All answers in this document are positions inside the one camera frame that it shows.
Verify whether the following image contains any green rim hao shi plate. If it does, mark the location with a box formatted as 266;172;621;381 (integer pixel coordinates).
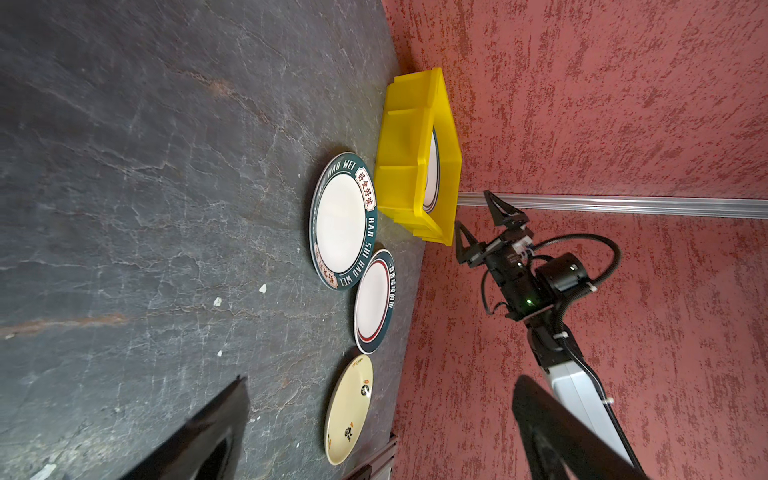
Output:
308;152;378;291

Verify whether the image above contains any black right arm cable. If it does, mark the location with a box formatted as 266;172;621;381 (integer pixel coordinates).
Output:
479;232;643;469

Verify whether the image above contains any right aluminium corner post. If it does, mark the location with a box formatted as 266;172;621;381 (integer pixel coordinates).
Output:
457;191;768;221

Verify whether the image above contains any green red rim plate right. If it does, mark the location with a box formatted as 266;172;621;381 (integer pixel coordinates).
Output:
353;249;397;355

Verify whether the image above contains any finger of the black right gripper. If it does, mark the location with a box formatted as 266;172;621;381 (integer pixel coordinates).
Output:
454;220;487;267
483;190;529;229

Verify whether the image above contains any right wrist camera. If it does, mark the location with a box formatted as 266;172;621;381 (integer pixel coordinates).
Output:
511;229;534;258

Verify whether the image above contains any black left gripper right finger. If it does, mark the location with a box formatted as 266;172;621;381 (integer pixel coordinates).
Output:
512;375;646;479

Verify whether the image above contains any white plate clover emblem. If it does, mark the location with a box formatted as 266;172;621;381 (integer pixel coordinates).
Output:
423;128;440;213

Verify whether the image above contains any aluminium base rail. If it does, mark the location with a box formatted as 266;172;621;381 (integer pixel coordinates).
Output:
344;434;399;480

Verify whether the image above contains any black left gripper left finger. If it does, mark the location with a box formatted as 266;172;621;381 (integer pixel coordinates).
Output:
123;376;250;479

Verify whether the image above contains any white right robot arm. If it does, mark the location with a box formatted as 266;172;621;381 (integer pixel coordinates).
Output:
454;190;642;471

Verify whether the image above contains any cream yellow plate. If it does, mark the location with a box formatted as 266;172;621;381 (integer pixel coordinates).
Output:
324;355;374;466

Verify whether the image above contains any yellow plastic bin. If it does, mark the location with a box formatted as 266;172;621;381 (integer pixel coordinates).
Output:
374;68;462;246

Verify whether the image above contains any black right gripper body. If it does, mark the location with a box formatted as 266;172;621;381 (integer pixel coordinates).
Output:
484;238;591;321

